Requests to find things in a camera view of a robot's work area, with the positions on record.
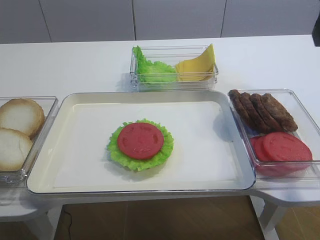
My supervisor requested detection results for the green lettuce pile in bin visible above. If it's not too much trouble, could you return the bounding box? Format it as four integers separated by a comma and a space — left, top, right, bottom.
132, 46, 177, 83

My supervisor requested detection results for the brown meat patty rightmost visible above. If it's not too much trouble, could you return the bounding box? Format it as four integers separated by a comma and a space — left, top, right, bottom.
261, 93, 298, 132

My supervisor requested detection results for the white table leg left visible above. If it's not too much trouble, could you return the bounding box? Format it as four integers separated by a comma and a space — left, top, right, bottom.
42, 205, 63, 240

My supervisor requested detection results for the white table leg right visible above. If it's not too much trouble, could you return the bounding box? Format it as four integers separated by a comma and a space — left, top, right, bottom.
249, 195, 288, 240

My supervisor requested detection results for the white bun half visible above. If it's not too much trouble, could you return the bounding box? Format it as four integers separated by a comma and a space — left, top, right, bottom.
0, 127, 33, 172
0, 98, 45, 139

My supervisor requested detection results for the clear lettuce and cheese bin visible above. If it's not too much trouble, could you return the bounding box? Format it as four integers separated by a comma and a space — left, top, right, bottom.
130, 45, 219, 92

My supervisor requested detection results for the clear bun bin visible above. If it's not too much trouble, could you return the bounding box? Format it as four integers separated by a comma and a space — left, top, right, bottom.
0, 96, 58, 186

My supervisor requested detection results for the brown meat patty leftmost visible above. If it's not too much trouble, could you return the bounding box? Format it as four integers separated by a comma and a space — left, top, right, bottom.
228, 89, 257, 130

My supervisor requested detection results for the white serving tray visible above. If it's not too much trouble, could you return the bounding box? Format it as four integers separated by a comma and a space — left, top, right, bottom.
26, 91, 256, 194

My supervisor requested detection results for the white paper tray liner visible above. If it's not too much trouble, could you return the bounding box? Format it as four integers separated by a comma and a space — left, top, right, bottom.
53, 101, 245, 192

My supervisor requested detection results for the brown meat patty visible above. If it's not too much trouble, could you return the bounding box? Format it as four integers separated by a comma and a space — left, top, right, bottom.
240, 92, 271, 134
261, 93, 298, 132
249, 93, 284, 132
228, 89, 257, 130

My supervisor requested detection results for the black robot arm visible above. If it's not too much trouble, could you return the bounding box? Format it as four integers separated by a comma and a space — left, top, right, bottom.
311, 23, 320, 47

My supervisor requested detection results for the white bun half front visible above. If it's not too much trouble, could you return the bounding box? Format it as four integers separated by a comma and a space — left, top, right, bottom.
0, 127, 33, 172

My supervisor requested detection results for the yellow cheese slices stack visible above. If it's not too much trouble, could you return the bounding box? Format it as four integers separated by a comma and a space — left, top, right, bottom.
175, 43, 216, 82

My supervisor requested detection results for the white table leg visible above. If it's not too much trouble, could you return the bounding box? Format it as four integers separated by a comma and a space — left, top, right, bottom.
249, 195, 288, 240
42, 205, 63, 240

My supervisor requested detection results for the clear patty and tomato bin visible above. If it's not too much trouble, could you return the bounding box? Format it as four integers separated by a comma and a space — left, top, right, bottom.
228, 89, 320, 179

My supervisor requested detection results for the red tomato slice leftmost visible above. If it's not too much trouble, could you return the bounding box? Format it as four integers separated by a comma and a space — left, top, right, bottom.
250, 136, 261, 158

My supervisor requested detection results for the red tomato slice front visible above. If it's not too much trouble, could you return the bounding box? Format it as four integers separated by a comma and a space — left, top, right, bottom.
117, 122, 165, 160

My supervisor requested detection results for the white bun half rear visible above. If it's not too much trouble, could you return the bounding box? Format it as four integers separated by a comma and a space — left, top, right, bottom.
0, 98, 45, 139

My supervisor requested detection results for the green lettuce leaf on tray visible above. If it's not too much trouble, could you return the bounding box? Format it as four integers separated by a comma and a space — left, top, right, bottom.
106, 119, 174, 172

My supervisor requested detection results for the red tomato slice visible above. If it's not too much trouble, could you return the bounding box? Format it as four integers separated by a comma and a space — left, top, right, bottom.
117, 122, 165, 160
253, 136, 272, 162
250, 136, 261, 158
262, 132, 313, 162

